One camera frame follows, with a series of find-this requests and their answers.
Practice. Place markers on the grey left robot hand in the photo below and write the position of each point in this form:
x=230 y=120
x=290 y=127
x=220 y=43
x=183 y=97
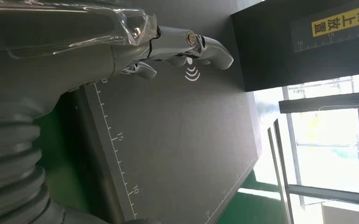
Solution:
x=59 y=68

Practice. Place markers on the clear plastic wrap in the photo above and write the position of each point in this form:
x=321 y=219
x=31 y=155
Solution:
x=136 y=28

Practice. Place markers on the black scanner base platform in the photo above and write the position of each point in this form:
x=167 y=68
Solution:
x=182 y=139

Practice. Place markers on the black scanner column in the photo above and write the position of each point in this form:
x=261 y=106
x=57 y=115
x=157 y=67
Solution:
x=266 y=55

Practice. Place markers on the yellow warning label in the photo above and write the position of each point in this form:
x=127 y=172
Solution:
x=343 y=20

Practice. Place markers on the grey window frame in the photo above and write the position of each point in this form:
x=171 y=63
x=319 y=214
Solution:
x=327 y=101

